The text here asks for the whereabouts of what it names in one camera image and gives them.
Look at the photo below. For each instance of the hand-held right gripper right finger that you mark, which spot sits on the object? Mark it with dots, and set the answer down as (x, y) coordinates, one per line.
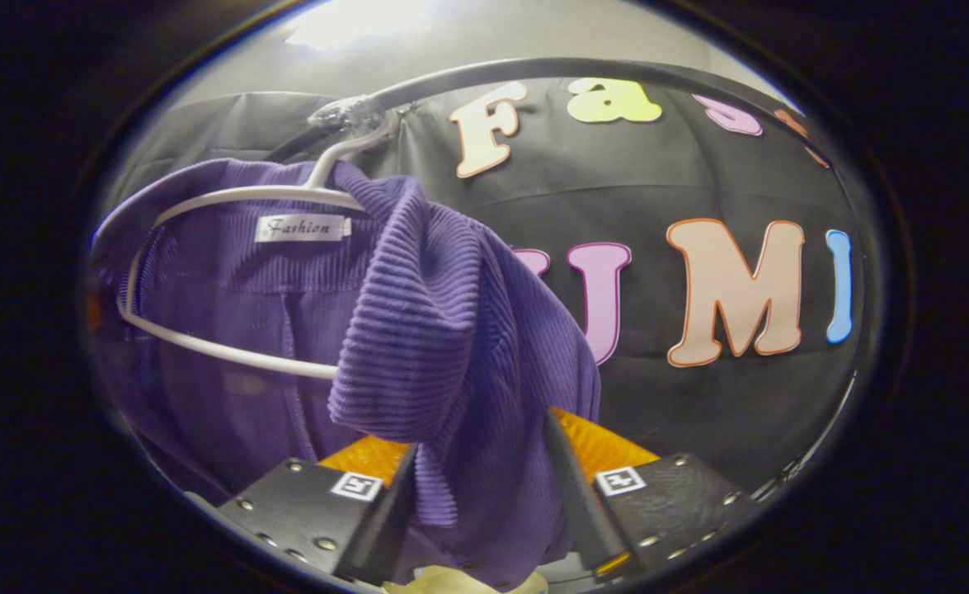
(591, 520)

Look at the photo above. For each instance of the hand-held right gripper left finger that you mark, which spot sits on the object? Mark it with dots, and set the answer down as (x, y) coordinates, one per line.
(385, 528)

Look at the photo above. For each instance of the cream laundry hamper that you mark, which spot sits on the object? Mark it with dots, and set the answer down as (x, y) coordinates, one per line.
(451, 582)

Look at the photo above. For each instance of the purple ribbed shirt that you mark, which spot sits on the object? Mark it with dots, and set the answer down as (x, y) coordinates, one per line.
(435, 330)

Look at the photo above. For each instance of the white clothes hanger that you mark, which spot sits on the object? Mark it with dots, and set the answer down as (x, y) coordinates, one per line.
(237, 195)

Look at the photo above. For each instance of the black clothes rack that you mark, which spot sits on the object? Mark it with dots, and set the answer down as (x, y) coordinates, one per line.
(484, 73)

